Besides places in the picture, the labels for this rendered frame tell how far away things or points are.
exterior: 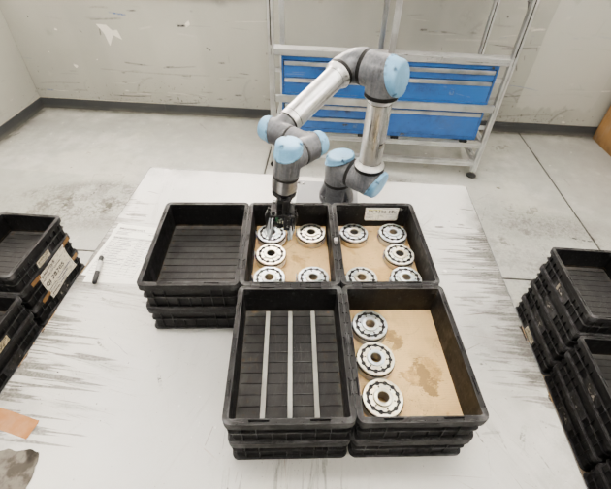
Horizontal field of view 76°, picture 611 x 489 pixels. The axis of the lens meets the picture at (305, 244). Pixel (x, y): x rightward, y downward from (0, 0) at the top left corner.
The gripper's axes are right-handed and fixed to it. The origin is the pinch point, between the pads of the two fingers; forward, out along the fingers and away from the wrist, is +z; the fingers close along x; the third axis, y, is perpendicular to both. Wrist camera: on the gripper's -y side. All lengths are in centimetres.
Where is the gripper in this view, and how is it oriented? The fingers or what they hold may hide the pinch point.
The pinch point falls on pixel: (279, 235)
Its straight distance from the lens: 128.6
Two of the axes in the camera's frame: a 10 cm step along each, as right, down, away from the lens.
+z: -1.2, 7.2, 6.8
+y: 0.2, 6.9, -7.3
